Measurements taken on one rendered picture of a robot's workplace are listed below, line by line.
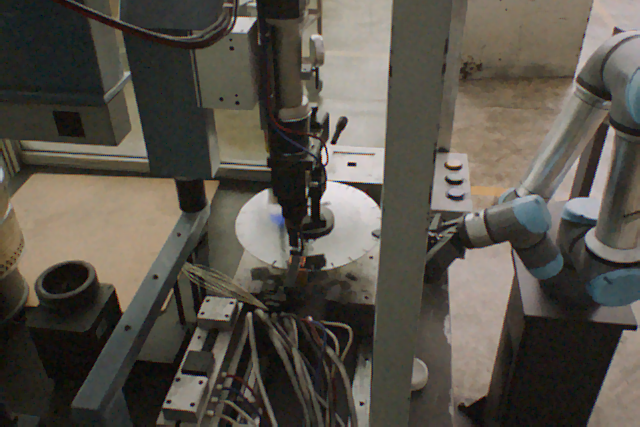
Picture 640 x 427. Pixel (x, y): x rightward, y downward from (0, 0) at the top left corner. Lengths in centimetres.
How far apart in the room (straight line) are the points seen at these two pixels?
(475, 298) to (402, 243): 208
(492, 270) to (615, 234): 148
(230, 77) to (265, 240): 49
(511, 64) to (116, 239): 337
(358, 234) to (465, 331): 121
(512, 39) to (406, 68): 402
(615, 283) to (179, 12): 95
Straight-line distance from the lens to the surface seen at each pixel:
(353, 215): 136
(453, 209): 150
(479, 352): 238
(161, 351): 128
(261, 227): 134
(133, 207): 182
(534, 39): 450
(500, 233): 122
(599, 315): 154
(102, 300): 126
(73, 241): 174
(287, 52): 95
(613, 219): 127
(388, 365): 62
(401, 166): 47
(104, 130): 112
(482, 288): 263
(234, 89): 92
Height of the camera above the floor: 176
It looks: 34 degrees down
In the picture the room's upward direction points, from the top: 1 degrees counter-clockwise
